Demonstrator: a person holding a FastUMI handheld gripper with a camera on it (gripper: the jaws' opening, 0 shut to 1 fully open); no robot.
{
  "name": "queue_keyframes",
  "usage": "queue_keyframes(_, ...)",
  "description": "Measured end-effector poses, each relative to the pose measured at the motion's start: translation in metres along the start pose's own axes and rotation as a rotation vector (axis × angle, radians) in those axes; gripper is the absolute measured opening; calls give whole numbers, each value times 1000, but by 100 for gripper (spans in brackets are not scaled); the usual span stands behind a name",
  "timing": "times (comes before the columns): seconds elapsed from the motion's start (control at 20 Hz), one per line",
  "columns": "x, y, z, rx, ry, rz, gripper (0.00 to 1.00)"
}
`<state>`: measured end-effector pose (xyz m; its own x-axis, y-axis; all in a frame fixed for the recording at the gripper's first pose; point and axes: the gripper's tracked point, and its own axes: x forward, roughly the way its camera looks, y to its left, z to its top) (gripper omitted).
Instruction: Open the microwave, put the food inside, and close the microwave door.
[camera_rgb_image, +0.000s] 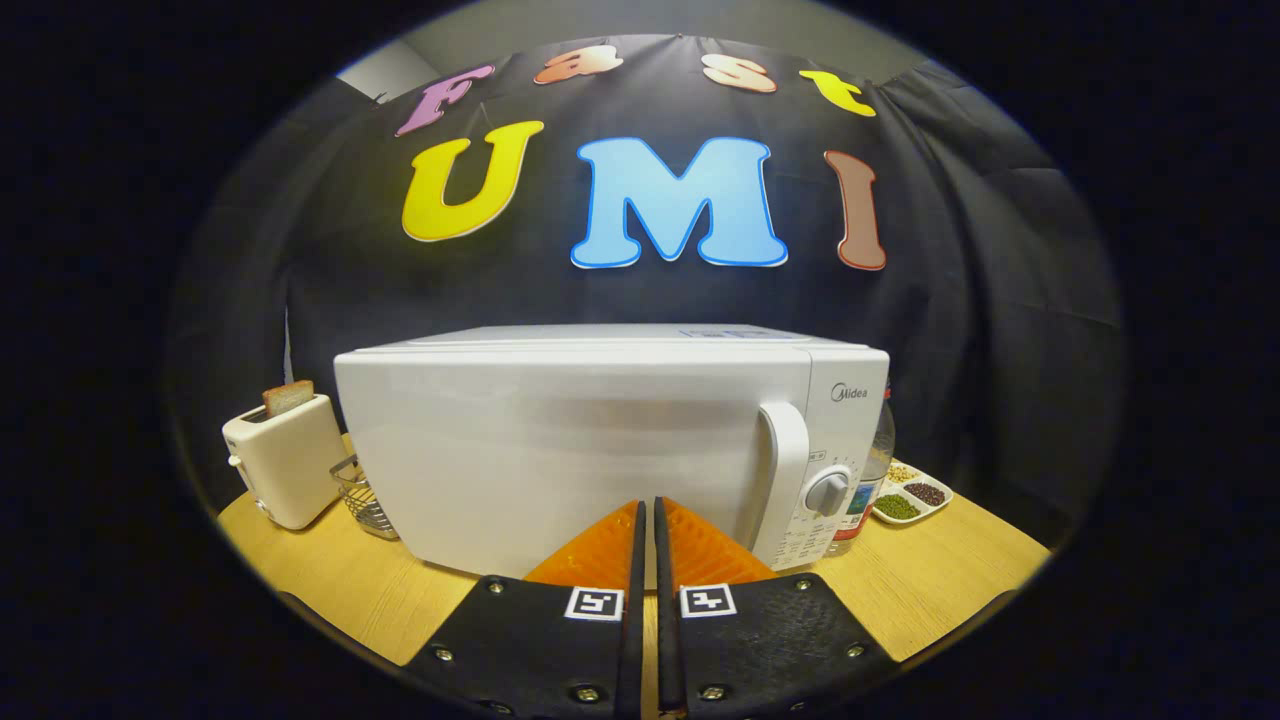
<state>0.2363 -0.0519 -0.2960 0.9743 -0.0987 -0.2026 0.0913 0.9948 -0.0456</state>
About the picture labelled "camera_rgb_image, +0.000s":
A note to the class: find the toast slice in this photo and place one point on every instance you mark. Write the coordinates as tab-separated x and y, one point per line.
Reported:
289	398

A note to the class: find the white divided bean dish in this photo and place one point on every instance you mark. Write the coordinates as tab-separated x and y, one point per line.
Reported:
912	497

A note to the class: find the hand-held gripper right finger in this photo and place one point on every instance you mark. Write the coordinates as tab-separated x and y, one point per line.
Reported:
668	660

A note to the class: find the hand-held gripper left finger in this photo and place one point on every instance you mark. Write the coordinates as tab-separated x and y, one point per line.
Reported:
633	660

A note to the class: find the white microwave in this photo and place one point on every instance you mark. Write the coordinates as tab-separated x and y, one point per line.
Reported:
560	450

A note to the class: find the cream toaster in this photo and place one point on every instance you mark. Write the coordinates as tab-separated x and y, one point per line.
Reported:
285	465

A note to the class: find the clear plastic water bottle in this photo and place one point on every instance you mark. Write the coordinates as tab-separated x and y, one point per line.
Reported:
878	460

